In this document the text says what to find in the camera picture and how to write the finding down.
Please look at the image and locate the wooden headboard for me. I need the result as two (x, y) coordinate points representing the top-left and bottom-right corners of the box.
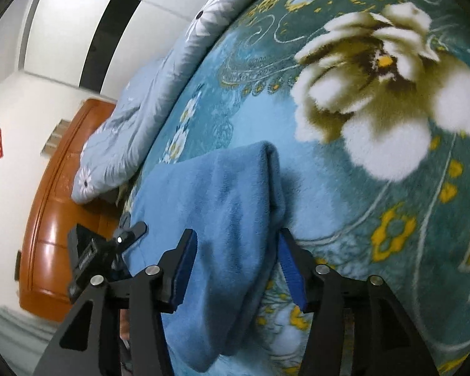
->
(19, 99), (120, 324)

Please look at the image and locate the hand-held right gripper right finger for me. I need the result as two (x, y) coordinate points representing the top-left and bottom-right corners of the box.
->
(278, 227), (441, 376)

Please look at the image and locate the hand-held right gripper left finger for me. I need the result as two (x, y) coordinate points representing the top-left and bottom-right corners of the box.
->
(31, 228), (198, 376)

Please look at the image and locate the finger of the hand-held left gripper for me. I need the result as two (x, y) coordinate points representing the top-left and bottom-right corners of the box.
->
(106, 215), (148, 267)

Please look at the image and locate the white wardrobe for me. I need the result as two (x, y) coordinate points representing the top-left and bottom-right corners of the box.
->
(21, 0), (220, 100)

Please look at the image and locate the blue sweater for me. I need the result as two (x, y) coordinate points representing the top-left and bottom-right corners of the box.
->
(121, 140), (286, 373)

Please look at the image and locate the light blue floral quilt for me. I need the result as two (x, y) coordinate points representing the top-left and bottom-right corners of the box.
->
(71, 0), (286, 204)

